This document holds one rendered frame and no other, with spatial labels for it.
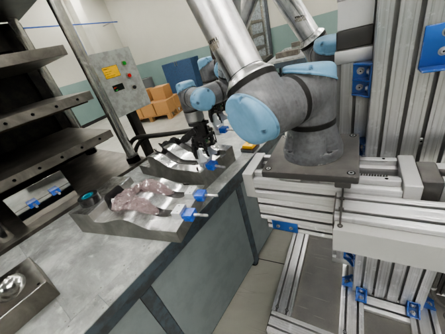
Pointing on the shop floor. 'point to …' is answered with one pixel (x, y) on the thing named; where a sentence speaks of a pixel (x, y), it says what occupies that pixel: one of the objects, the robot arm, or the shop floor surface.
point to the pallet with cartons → (160, 103)
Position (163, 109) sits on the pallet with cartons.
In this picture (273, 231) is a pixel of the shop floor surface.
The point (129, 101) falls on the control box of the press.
